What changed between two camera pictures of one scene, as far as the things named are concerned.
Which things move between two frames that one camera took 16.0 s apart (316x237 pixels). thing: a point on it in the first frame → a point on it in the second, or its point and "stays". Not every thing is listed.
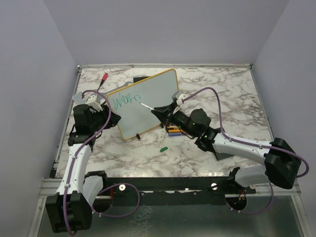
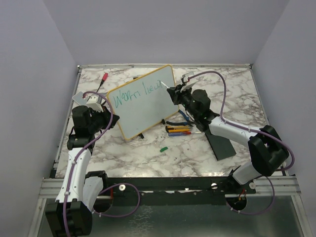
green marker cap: x=163 y=149 stays
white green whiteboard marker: x=146 y=106 → x=163 y=83
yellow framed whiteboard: x=155 y=90 stays
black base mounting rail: x=173 y=191 stays
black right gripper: x=167 y=115 → x=176 y=94
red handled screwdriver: x=104 y=79 stays
